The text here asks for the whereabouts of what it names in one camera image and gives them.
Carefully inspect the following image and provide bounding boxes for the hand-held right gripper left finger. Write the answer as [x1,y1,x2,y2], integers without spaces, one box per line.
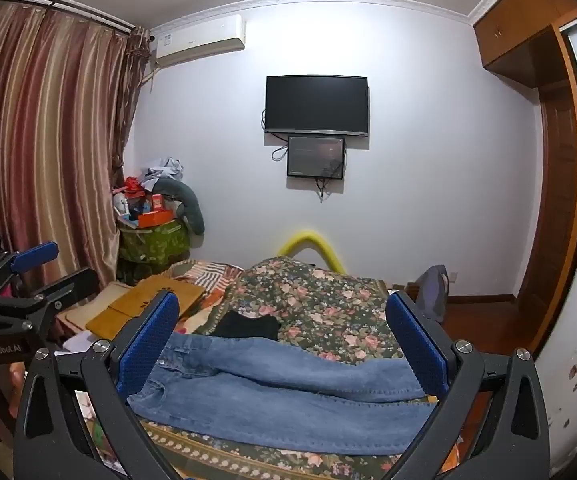
[13,290,189,480]

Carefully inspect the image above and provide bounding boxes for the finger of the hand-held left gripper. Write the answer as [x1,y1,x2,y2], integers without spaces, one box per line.
[0,241,60,286]
[18,266,98,333]

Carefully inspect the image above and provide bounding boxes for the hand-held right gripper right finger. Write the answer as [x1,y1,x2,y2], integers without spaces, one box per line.
[385,290,551,480]

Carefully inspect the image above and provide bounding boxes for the blue denim pants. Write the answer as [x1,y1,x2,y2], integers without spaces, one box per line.
[127,332,441,456]

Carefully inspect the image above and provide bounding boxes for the pale wooden board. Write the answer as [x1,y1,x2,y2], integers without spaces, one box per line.
[56,280,134,336]

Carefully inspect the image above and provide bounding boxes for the brown wooden board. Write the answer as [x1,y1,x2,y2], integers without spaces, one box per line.
[86,275,204,341]

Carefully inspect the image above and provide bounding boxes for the grey bag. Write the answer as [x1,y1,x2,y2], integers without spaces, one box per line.
[415,265,450,321]

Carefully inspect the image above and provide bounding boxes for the striped colourful blanket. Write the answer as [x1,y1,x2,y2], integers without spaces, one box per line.
[168,260,244,321]

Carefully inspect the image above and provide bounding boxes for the green patterned covered box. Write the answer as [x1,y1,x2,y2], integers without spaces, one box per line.
[117,222,192,286]

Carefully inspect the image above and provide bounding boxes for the green floral blanket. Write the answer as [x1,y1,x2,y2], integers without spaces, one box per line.
[138,256,469,480]

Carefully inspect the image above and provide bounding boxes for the black cloth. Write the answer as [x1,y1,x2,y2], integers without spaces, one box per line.
[208,310,282,342]

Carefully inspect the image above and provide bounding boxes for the orange box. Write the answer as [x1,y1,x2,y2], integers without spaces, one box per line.
[137,208,175,228]

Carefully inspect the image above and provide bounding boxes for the striped brown curtain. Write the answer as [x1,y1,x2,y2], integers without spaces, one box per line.
[0,0,139,301]

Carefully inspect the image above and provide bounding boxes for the grey plush pillow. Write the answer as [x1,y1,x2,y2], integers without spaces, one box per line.
[151,177,205,235]

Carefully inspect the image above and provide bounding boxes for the yellow foam tube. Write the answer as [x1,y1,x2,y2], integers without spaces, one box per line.
[276,230,344,273]

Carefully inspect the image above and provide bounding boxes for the white grey clothes pile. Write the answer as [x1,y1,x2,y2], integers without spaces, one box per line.
[143,156,184,183]

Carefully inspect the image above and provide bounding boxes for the brown wooden door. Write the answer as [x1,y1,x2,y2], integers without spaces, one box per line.
[515,25,577,341]

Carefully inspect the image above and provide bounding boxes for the white air conditioner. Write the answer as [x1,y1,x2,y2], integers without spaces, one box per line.
[149,14,246,68]

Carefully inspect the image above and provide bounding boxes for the wooden overhead cabinet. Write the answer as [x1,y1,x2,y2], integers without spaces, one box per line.
[472,0,577,77]

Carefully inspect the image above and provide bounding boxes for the black monitor cable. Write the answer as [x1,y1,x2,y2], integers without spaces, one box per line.
[315,160,345,204]

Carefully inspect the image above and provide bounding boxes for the small black wall monitor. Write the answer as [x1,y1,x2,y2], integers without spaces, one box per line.
[287,135,346,180]

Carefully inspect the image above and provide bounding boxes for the curtain rail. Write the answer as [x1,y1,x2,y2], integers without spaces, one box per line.
[0,0,136,31]

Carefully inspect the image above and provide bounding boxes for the black wall television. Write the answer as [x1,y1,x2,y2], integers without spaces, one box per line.
[264,75,370,137]

